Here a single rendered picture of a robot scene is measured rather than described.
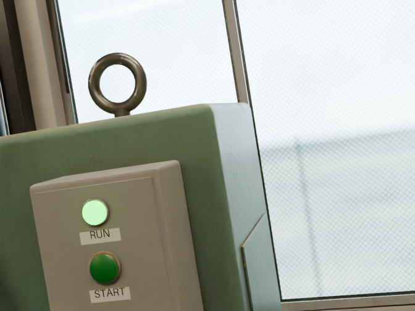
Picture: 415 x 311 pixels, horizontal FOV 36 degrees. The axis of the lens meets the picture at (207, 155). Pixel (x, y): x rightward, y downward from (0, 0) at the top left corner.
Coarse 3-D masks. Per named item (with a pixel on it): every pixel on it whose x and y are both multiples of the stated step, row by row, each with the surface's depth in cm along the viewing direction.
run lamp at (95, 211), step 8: (88, 200) 44; (96, 200) 44; (88, 208) 44; (96, 208) 44; (104, 208) 44; (88, 216) 44; (96, 216) 44; (104, 216) 44; (88, 224) 44; (96, 224) 44
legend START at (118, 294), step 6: (114, 288) 44; (120, 288) 44; (126, 288) 44; (90, 294) 45; (96, 294) 45; (102, 294) 45; (108, 294) 45; (114, 294) 44; (120, 294) 44; (126, 294) 44; (96, 300) 45; (102, 300) 45; (108, 300) 45; (114, 300) 45; (120, 300) 44
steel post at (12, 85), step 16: (0, 0) 206; (0, 16) 207; (16, 16) 212; (0, 32) 207; (16, 32) 211; (0, 48) 208; (16, 48) 209; (0, 64) 208; (16, 64) 208; (0, 80) 209; (16, 80) 207; (16, 96) 208; (16, 112) 208; (32, 112) 213; (16, 128) 209; (32, 128) 212
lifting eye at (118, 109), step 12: (108, 60) 61; (120, 60) 60; (132, 60) 60; (96, 72) 61; (132, 72) 60; (144, 72) 60; (96, 84) 61; (144, 84) 60; (96, 96) 61; (132, 96) 60; (144, 96) 61; (108, 108) 61; (120, 108) 61; (132, 108) 61
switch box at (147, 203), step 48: (48, 192) 45; (96, 192) 44; (144, 192) 43; (48, 240) 45; (144, 240) 44; (192, 240) 49; (48, 288) 46; (96, 288) 45; (144, 288) 44; (192, 288) 47
